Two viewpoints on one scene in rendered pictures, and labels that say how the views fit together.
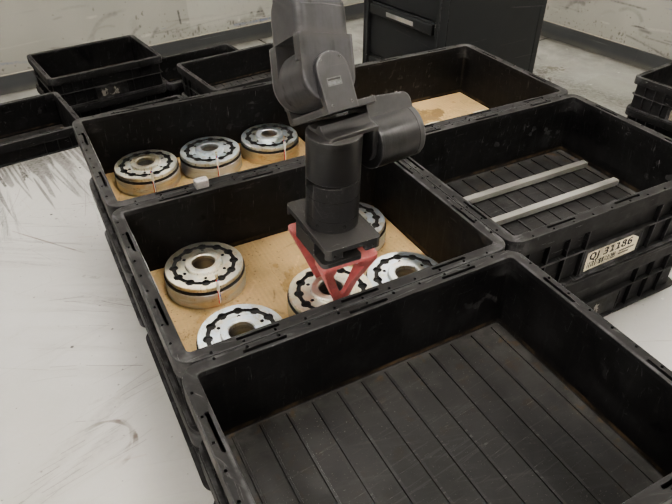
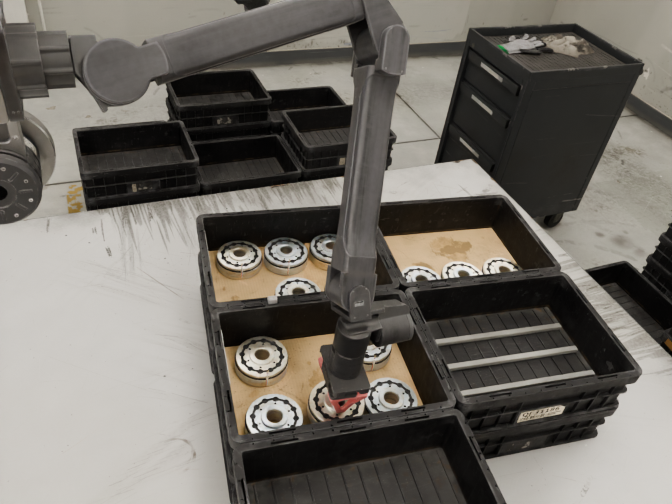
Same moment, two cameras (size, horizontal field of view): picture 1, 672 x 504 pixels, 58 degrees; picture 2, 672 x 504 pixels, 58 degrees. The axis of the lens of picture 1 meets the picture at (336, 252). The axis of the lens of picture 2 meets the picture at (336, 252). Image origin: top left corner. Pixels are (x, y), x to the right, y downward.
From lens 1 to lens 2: 46 cm
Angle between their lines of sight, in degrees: 6
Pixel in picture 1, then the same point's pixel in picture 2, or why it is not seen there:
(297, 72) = (338, 293)
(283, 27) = (337, 261)
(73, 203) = (181, 251)
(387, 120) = (389, 323)
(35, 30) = (171, 24)
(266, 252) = (305, 350)
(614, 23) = not seen: outside the picture
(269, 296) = (299, 387)
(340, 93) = (361, 310)
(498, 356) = (433, 473)
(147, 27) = not seen: hidden behind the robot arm
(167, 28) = not seen: hidden behind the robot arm
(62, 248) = (168, 291)
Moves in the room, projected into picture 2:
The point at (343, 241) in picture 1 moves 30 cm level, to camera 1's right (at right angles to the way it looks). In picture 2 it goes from (346, 386) to (527, 434)
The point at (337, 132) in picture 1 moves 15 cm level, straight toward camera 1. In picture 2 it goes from (355, 328) to (334, 405)
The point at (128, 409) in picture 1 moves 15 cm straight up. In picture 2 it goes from (193, 433) to (190, 388)
